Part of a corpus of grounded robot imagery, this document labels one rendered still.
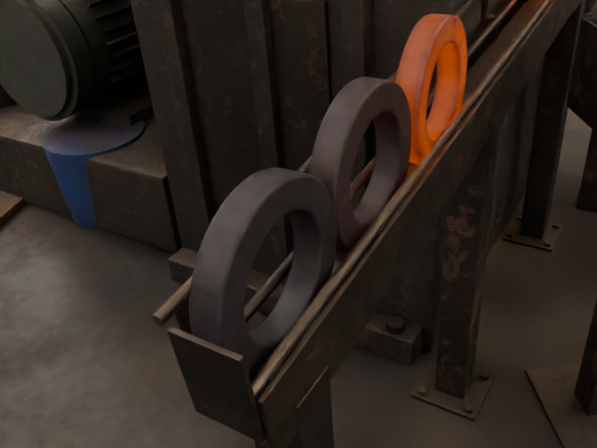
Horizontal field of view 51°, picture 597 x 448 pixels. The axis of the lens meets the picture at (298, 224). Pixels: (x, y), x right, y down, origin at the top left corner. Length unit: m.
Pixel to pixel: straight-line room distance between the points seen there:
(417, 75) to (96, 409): 0.98
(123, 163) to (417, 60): 1.16
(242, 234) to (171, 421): 0.90
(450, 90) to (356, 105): 0.29
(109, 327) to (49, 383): 0.19
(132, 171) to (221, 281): 1.27
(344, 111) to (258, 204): 0.17
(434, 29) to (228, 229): 0.39
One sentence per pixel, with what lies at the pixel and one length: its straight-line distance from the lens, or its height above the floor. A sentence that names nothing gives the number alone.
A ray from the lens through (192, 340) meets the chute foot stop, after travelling 0.51.
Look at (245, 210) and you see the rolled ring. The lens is 0.48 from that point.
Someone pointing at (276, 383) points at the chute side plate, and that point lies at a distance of 0.53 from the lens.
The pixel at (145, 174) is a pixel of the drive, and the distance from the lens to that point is 1.69.
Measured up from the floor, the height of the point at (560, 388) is 0.01.
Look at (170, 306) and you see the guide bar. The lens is 0.53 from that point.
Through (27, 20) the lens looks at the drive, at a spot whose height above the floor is 0.60.
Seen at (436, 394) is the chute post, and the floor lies 0.01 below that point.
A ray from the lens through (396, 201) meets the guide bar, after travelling 0.69.
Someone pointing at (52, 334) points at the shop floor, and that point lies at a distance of 1.63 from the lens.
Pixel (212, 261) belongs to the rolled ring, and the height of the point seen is 0.72.
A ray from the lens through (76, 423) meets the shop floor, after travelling 1.40.
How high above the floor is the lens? 0.99
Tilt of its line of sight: 33 degrees down
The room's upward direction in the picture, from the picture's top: 5 degrees counter-clockwise
